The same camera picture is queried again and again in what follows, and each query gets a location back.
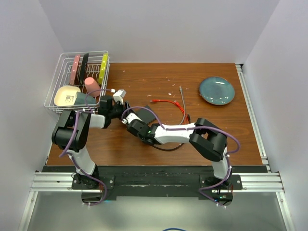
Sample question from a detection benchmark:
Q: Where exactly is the red ethernet cable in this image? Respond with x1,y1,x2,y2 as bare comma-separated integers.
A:
150,98,188,125

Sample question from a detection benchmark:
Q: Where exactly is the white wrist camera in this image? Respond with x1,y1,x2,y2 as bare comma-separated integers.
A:
122,113,141,126
113,89,126,105

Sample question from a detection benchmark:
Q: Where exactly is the pink cup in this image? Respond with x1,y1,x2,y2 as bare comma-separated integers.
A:
84,77,101,98

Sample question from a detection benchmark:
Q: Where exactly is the black plate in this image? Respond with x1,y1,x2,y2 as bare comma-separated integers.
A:
78,53,89,85

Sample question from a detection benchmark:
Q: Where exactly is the purple cable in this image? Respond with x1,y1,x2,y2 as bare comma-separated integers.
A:
58,88,116,205
121,106,242,205

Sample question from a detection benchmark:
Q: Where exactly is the cream square bowl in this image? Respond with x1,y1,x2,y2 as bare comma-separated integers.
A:
53,85,81,106

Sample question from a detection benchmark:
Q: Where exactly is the teal ceramic plate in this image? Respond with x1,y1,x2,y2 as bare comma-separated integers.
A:
199,76,235,106

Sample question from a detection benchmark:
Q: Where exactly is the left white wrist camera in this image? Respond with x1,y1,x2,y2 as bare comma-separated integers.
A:
113,89,126,105

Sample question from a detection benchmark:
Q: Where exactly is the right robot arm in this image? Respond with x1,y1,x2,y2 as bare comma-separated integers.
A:
122,118,231,189

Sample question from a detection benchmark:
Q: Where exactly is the black ethernet cable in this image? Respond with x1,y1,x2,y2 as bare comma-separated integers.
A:
151,112,192,152

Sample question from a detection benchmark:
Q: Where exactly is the yellow-green plate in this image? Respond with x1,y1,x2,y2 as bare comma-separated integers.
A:
98,53,108,84

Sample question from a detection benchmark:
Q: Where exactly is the white wire dish rack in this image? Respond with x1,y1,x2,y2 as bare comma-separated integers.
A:
44,51,110,113

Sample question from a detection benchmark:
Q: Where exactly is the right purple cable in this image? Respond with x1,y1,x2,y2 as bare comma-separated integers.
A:
121,106,242,205

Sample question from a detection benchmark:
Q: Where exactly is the dark teal cup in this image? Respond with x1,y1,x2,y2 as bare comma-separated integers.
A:
74,92,97,105

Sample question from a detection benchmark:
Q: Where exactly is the grey ethernet cable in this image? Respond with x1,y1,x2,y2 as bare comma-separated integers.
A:
178,85,189,126

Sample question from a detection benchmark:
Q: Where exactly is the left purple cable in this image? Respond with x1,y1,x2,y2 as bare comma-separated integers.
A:
58,88,116,205

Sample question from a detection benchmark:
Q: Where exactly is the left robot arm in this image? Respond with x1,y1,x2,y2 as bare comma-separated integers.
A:
51,96,129,189

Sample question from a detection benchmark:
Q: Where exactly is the pink plate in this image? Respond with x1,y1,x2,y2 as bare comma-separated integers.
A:
69,54,80,86

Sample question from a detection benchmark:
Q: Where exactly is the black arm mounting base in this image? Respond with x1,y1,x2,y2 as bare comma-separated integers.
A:
42,166,267,200

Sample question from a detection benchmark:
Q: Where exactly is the black network switch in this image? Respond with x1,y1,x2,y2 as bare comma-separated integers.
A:
135,108,156,125

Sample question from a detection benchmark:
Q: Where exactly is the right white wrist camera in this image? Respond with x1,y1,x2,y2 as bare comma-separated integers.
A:
122,113,141,126

